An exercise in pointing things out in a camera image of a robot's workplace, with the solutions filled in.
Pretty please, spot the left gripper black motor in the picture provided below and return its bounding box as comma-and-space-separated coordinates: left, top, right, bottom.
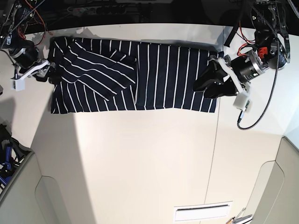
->
192, 50, 269, 99

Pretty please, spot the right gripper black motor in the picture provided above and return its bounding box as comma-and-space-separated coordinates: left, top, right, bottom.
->
8, 41, 55, 82

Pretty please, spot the navy white striped T-shirt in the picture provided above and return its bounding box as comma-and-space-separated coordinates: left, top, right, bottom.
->
48, 36, 217, 114

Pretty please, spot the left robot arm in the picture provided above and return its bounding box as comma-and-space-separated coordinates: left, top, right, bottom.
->
192, 0, 290, 99

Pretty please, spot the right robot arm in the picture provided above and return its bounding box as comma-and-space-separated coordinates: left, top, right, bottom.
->
0, 0, 55, 82

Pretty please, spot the blue black clamps pile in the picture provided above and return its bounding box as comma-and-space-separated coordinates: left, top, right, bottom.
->
0, 124, 31, 190

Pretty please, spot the white power strip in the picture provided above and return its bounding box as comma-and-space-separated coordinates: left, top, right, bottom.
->
67, 5, 126, 17

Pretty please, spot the grey seat left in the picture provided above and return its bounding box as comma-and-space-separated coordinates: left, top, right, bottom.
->
0, 152, 74, 224

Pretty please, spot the grey seat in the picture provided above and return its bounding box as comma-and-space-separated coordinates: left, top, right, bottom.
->
244, 137, 299, 224
0, 152, 74, 224

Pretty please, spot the grey seat right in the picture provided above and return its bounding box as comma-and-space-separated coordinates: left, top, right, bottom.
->
244, 137, 299, 224

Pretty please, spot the grey tool at bottom edge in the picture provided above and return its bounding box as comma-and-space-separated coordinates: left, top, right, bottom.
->
226, 208, 253, 224

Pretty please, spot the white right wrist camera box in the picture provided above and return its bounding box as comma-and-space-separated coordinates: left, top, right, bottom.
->
12, 79, 25, 91

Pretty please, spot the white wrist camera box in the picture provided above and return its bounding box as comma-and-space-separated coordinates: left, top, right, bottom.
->
233, 91, 252, 112
12, 79, 25, 91

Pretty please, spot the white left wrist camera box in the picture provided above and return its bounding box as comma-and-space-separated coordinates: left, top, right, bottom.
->
233, 91, 252, 112

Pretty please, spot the black braided cable right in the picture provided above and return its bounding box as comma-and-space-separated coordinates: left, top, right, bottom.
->
237, 2, 281, 131

